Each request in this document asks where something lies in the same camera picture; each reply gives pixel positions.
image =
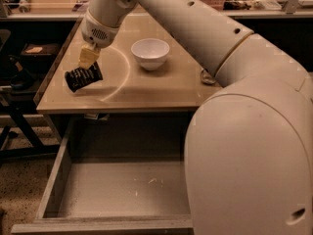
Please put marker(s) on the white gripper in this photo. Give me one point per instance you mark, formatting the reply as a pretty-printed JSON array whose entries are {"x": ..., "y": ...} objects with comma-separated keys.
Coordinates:
[{"x": 97, "y": 33}]

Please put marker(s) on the black rxbar chocolate wrapper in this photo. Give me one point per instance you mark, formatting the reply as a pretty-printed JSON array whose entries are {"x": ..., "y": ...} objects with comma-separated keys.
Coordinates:
[{"x": 80, "y": 77}]

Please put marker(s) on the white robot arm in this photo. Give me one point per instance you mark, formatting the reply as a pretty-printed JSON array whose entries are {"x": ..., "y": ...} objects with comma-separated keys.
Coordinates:
[{"x": 248, "y": 148}]

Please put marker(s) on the beige counter cabinet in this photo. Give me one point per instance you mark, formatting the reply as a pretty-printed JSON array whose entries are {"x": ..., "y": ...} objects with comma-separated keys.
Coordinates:
[{"x": 126, "y": 86}]

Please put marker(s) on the open grey top drawer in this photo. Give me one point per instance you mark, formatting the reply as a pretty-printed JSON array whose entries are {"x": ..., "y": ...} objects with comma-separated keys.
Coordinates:
[{"x": 119, "y": 176}]

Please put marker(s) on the black box with label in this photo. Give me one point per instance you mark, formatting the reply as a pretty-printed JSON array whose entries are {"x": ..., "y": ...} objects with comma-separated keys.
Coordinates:
[{"x": 40, "y": 52}]

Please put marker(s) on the white ceramic bowl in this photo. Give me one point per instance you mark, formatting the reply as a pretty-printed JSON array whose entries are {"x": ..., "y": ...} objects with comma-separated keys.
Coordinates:
[{"x": 150, "y": 53}]

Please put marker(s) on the crushed clear plastic bottle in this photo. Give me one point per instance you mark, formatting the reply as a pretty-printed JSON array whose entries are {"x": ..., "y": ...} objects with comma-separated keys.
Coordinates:
[{"x": 206, "y": 78}]

